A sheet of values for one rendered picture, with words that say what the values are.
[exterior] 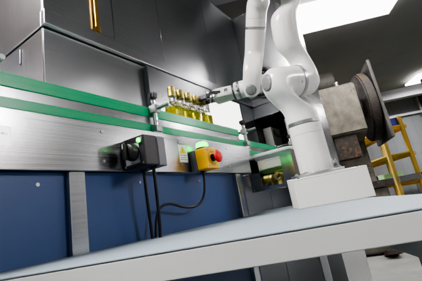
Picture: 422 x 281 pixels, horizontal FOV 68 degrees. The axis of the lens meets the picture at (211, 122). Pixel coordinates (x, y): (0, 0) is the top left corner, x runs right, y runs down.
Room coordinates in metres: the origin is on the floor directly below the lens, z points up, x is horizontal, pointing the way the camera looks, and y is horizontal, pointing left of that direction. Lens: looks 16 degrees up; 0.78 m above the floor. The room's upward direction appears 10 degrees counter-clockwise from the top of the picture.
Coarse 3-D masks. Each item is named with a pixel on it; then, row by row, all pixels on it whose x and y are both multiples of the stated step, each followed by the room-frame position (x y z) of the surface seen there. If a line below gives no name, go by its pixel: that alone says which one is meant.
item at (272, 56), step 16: (272, 0) 2.12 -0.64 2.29; (240, 16) 2.27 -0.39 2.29; (240, 32) 2.29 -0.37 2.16; (240, 48) 2.30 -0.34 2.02; (272, 48) 2.17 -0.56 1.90; (272, 64) 2.19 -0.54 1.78; (288, 64) 2.12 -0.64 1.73; (256, 96) 2.28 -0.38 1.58; (304, 96) 2.25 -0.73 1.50; (256, 112) 2.30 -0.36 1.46; (272, 112) 2.23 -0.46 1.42; (320, 112) 2.57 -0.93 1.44
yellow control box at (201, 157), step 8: (192, 152) 1.03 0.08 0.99; (200, 152) 1.01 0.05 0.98; (208, 152) 1.02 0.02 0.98; (192, 160) 1.03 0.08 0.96; (200, 160) 1.02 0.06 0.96; (208, 160) 1.01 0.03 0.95; (192, 168) 1.04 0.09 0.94; (200, 168) 1.02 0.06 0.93; (208, 168) 1.02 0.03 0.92; (216, 168) 1.05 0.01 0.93
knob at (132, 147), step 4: (124, 144) 0.75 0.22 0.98; (128, 144) 0.75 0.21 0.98; (132, 144) 0.76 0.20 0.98; (124, 148) 0.75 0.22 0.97; (128, 148) 0.75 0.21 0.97; (132, 148) 0.75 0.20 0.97; (136, 148) 0.76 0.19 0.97; (124, 152) 0.75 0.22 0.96; (128, 152) 0.75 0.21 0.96; (132, 152) 0.75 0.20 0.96; (136, 152) 0.76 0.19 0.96; (124, 156) 0.75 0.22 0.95; (128, 156) 0.76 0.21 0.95; (132, 156) 0.75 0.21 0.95; (136, 156) 0.76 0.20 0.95; (124, 160) 0.75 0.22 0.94; (128, 160) 0.76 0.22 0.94; (132, 160) 0.77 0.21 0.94
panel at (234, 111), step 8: (216, 104) 1.81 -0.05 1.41; (224, 104) 1.90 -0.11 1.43; (232, 104) 1.99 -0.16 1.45; (216, 112) 1.79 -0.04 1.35; (224, 112) 1.88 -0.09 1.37; (232, 112) 1.97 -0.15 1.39; (240, 112) 2.07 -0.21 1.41; (216, 120) 1.78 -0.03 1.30; (224, 120) 1.86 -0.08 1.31; (232, 120) 1.95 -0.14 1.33; (232, 128) 1.94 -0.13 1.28; (240, 128) 2.03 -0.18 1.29; (240, 136) 2.00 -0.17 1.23
